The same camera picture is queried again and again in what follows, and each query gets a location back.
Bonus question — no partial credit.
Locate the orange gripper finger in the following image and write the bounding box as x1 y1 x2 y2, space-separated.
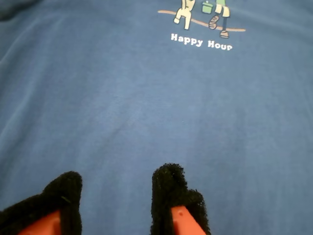
0 170 84 235
150 163 211 235

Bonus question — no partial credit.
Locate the blue printed T-shirt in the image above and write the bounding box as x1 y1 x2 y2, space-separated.
0 0 313 235

